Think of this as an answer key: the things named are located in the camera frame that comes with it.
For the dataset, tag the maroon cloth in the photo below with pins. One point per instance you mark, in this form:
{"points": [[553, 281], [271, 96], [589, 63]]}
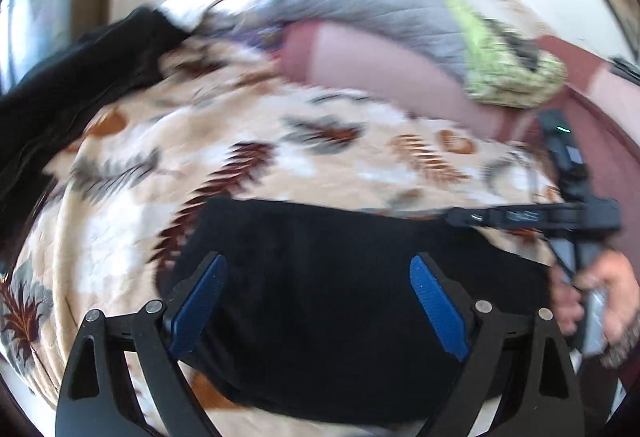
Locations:
{"points": [[595, 117]]}

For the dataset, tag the leaf print beige blanket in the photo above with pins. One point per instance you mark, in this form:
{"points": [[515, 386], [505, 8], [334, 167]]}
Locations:
{"points": [[280, 157]]}

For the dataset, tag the grey quilted cloth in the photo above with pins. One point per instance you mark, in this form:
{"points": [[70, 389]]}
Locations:
{"points": [[370, 2]]}

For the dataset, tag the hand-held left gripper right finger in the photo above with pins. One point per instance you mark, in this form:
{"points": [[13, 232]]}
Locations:
{"points": [[436, 303]]}

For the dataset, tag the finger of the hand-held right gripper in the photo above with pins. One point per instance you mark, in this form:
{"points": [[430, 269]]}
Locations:
{"points": [[502, 218]]}

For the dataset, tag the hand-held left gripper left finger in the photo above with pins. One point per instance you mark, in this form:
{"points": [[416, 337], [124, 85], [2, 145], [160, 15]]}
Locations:
{"points": [[199, 303]]}

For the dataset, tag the person's right hand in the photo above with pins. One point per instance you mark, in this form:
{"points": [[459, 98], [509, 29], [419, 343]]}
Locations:
{"points": [[607, 289]]}

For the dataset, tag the pink pillow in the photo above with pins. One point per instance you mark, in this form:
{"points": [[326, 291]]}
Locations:
{"points": [[390, 72]]}

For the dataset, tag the green patterned cloth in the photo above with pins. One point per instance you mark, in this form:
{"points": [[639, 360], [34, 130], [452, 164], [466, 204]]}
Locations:
{"points": [[505, 62]]}

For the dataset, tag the black pants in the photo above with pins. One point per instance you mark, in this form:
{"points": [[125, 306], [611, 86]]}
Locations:
{"points": [[350, 312]]}

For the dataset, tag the black cloth pile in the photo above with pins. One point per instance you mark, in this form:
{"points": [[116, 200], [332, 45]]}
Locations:
{"points": [[75, 82]]}

